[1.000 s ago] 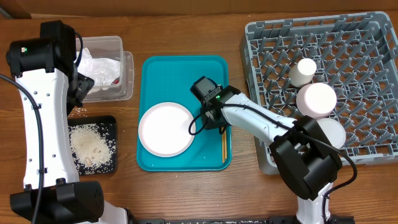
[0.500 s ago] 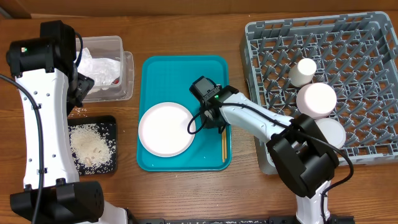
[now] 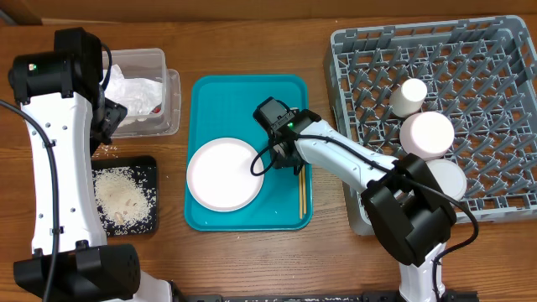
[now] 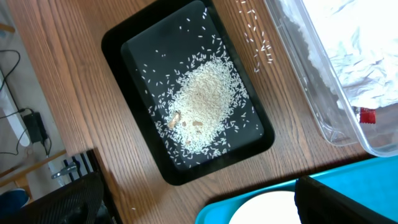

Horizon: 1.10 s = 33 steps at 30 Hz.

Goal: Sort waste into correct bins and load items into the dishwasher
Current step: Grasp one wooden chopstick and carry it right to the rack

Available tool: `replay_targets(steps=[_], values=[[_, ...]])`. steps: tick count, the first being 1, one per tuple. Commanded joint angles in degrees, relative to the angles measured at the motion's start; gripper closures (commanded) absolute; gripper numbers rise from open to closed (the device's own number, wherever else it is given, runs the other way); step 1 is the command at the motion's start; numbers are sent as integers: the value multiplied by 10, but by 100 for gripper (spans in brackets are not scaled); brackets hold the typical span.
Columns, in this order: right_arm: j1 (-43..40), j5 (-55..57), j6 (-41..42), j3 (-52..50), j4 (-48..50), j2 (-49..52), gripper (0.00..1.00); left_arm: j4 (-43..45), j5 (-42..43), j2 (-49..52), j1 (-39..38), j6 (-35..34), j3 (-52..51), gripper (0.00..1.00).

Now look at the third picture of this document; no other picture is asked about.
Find spilled rice grains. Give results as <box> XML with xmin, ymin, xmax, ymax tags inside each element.
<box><xmin>91</xmin><ymin>144</ymin><xmax>118</xmax><ymax>159</ymax></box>

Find teal serving tray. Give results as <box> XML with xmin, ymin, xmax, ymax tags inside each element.
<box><xmin>184</xmin><ymin>75</ymin><xmax>313</xmax><ymax>232</ymax></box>

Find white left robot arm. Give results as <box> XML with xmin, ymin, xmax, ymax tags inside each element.
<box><xmin>8</xmin><ymin>28</ymin><xmax>183</xmax><ymax>302</ymax></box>

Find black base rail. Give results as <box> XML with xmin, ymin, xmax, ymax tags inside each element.
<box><xmin>180</xmin><ymin>290</ymin><xmax>479</xmax><ymax>302</ymax></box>

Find grey dishwasher rack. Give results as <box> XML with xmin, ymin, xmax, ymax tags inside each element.
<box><xmin>324</xmin><ymin>16</ymin><xmax>536</xmax><ymax>222</ymax></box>

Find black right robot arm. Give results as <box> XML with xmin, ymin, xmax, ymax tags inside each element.
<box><xmin>253</xmin><ymin>97</ymin><xmax>456</xmax><ymax>301</ymax></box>

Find large pink plate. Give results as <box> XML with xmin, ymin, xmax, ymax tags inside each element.
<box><xmin>186</xmin><ymin>138</ymin><xmax>264</xmax><ymax>212</ymax></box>

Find clear plastic bin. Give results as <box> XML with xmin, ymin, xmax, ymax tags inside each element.
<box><xmin>102</xmin><ymin>48</ymin><xmax>181</xmax><ymax>138</ymax></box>

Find pale green cup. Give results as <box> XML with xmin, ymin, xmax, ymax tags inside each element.
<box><xmin>389</xmin><ymin>78</ymin><xmax>428</xmax><ymax>117</ymax></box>

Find grey metal bowl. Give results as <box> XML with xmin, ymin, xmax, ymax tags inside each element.
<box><xmin>426</xmin><ymin>159</ymin><xmax>467</xmax><ymax>200</ymax></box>

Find rice pile on tray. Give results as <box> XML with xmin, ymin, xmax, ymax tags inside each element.
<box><xmin>91</xmin><ymin>165</ymin><xmax>157</xmax><ymax>236</ymax></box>

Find wooden chopstick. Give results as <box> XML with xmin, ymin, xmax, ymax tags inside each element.
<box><xmin>302</xmin><ymin>168</ymin><xmax>307</xmax><ymax>218</ymax></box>
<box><xmin>299</xmin><ymin>170</ymin><xmax>304</xmax><ymax>220</ymax></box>

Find black tray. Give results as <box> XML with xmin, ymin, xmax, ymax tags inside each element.
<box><xmin>90</xmin><ymin>155</ymin><xmax>159</xmax><ymax>238</ymax></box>

